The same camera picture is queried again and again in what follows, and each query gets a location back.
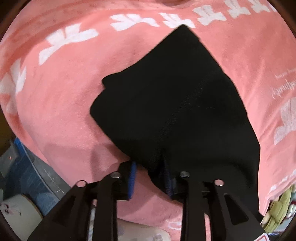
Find black pants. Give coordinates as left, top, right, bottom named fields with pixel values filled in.
left=90, top=25, right=260, bottom=215

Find doll in green jacket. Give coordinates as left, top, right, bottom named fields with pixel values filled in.
left=261, top=185, right=295, bottom=233

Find blue storage box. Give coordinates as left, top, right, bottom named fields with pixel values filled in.
left=1, top=138, right=71, bottom=216

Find pink fleece blanket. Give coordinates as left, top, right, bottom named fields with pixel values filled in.
left=1, top=1, right=295, bottom=240

